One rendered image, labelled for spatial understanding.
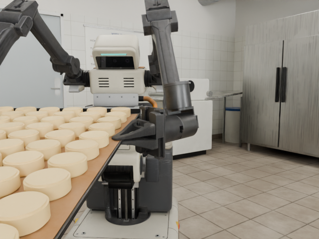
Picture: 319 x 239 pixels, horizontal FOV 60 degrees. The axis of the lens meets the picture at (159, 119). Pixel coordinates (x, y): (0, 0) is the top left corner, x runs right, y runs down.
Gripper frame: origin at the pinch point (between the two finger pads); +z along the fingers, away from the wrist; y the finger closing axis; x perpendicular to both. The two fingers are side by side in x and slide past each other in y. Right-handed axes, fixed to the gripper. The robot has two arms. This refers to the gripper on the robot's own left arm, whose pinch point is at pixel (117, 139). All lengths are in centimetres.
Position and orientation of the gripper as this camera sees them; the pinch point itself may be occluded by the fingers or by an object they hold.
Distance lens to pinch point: 51.9
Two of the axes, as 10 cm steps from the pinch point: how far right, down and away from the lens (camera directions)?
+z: -7.5, 1.4, -6.5
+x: -6.6, -1.5, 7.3
